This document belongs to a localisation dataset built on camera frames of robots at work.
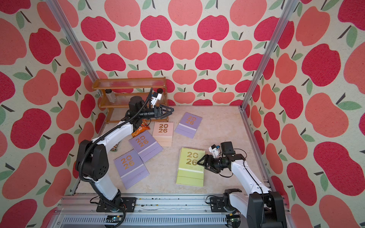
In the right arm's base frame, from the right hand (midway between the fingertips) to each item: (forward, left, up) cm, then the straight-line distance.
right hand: (203, 168), depth 82 cm
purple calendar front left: (-3, +44, -4) cm, 44 cm away
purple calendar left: (+13, +40, -4) cm, 42 cm away
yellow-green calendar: (-3, +8, 0) cm, 8 cm away
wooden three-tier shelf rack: (+50, +71, +10) cm, 87 cm away
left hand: (+17, +19, +25) cm, 36 cm away
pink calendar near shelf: (+26, +29, -5) cm, 39 cm away
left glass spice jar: (+39, +67, +18) cm, 79 cm away
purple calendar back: (+34, +11, -4) cm, 36 cm away
